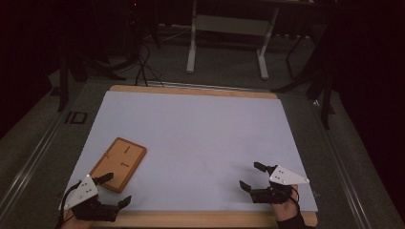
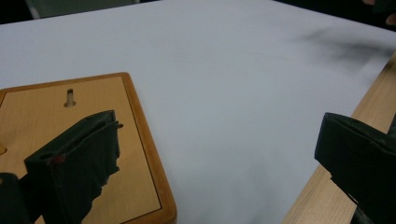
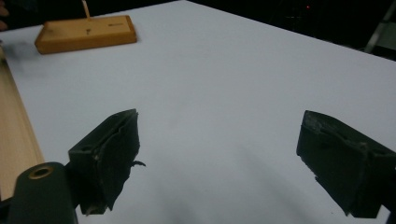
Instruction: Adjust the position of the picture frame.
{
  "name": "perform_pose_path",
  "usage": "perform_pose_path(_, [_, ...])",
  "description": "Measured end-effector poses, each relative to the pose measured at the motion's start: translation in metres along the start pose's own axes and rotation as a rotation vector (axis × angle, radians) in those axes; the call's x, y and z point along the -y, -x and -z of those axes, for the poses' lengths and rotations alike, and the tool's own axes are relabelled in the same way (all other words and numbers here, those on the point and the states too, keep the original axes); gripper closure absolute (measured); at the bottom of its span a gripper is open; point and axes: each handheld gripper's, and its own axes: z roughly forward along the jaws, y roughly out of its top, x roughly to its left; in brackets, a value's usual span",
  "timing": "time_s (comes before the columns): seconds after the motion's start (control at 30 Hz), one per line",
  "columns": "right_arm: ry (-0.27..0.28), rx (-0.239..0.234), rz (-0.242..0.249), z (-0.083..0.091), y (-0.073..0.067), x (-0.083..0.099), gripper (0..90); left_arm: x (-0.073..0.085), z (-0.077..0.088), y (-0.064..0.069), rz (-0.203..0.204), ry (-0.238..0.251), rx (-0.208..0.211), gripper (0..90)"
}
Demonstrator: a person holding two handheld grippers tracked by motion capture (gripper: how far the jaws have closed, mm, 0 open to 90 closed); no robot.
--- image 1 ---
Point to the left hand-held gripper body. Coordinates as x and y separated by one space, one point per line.
86 194

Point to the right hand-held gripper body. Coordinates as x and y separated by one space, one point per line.
280 184

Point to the wooden tray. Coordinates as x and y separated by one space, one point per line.
122 160

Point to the person's right hand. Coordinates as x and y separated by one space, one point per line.
286 206

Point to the person's left hand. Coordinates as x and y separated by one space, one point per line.
72 222

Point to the small dark screw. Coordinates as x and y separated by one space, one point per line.
127 149
124 164

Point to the black sleeve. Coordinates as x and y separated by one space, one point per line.
294 222

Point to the light grey table mat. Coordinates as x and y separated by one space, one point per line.
197 149

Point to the black metal stand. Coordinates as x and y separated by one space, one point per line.
321 79
68 70

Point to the metal floor rail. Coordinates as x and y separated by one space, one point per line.
344 168
31 159
197 85

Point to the white metal desk frame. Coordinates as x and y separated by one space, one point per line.
229 25

